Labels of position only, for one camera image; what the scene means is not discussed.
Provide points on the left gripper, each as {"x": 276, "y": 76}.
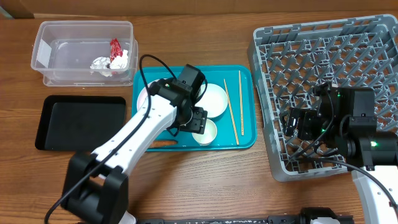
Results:
{"x": 198, "y": 122}

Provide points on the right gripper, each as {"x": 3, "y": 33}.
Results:
{"x": 306, "y": 119}

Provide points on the white cup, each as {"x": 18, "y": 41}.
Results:
{"x": 209, "y": 134}

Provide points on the white bowl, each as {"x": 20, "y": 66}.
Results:
{"x": 214, "y": 101}

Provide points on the wooden chopstick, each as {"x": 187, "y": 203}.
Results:
{"x": 231, "y": 113}
{"x": 241, "y": 103}

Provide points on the grey dishwasher rack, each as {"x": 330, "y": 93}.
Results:
{"x": 287, "y": 61}

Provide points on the white tissue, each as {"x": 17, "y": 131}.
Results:
{"x": 118, "y": 63}

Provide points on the red snack wrapper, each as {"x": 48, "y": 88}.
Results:
{"x": 116, "y": 49}

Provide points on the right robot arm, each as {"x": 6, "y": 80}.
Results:
{"x": 345, "y": 120}

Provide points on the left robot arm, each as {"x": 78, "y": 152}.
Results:
{"x": 96, "y": 186}

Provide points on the teal serving tray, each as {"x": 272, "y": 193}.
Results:
{"x": 225, "y": 139}

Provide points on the orange carrot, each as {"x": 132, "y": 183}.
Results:
{"x": 162, "y": 143}

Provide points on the black plastic tray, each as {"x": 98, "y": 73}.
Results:
{"x": 79, "y": 123}

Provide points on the clear plastic storage bin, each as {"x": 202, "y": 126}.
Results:
{"x": 64, "y": 52}

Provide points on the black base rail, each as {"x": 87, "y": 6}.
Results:
{"x": 308, "y": 215}

